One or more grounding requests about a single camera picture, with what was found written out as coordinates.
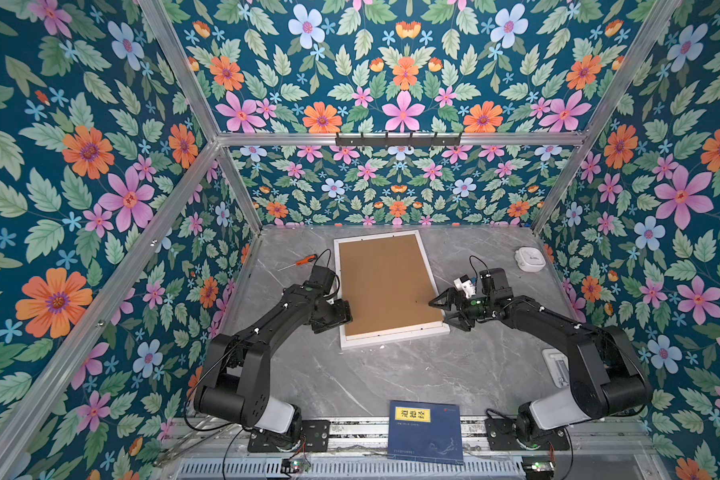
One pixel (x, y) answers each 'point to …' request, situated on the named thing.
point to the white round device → (530, 259)
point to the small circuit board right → (539, 467)
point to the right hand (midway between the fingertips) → (436, 309)
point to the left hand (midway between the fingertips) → (349, 313)
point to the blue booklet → (426, 432)
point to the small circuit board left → (292, 465)
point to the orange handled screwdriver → (307, 259)
